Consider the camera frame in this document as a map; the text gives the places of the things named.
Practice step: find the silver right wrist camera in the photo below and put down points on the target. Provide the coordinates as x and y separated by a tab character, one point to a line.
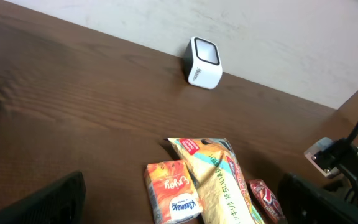
315	155

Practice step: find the large yellow snack bag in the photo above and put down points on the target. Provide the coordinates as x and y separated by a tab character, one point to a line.
219	180

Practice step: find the white barcode scanner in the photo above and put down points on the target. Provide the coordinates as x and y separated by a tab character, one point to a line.
201	63

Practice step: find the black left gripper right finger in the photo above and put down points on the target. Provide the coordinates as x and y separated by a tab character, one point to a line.
303	202

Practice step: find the small orange snack box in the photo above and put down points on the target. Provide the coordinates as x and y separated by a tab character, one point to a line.
172	193

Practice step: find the red Top chocolate bar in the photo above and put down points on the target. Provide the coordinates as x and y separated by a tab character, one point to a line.
267	201

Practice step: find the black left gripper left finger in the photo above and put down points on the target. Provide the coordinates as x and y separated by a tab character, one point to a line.
61	202

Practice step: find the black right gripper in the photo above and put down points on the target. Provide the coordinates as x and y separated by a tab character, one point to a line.
343	155

